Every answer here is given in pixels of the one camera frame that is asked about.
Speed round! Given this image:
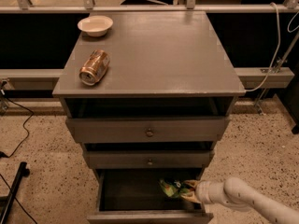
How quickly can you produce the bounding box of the white paper bowl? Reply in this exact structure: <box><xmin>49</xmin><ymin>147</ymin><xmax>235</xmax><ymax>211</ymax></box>
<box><xmin>78</xmin><ymin>16</ymin><xmax>113</xmax><ymax>37</ymax></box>

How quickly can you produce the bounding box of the green rice chip bag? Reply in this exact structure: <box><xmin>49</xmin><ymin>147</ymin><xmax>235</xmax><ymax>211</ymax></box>
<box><xmin>159</xmin><ymin>178</ymin><xmax>193</xmax><ymax>199</ymax></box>

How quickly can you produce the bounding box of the black stand leg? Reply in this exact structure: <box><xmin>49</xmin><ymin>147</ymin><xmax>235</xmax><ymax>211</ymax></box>
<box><xmin>0</xmin><ymin>161</ymin><xmax>30</xmax><ymax>224</ymax></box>

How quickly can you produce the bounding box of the black floor cable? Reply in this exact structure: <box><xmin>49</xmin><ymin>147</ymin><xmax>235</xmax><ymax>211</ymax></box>
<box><xmin>0</xmin><ymin>96</ymin><xmax>35</xmax><ymax>159</ymax></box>

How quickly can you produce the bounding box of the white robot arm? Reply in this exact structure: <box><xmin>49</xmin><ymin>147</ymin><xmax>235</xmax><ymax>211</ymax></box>
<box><xmin>181</xmin><ymin>177</ymin><xmax>299</xmax><ymax>224</ymax></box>

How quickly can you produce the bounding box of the white hanging cable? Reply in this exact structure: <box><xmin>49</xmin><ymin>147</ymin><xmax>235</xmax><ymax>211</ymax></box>
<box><xmin>245</xmin><ymin>2</ymin><xmax>282</xmax><ymax>93</ymax></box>

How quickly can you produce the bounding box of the crushed gold soda can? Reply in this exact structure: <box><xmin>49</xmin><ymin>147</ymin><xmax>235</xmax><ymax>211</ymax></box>
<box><xmin>79</xmin><ymin>49</ymin><xmax>110</xmax><ymax>86</ymax></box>

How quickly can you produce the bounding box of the bottom grey drawer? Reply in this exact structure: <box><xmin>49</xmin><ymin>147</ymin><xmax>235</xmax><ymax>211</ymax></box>
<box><xmin>87</xmin><ymin>169</ymin><xmax>213</xmax><ymax>224</ymax></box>

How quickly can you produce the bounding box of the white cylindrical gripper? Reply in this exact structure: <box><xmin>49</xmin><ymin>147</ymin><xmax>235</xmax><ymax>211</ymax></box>
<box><xmin>180</xmin><ymin>180</ymin><xmax>225</xmax><ymax>204</ymax></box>

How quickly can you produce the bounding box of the metal railing frame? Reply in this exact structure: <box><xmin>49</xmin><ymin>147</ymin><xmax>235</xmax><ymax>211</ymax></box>
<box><xmin>0</xmin><ymin>0</ymin><xmax>299</xmax><ymax>15</ymax></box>

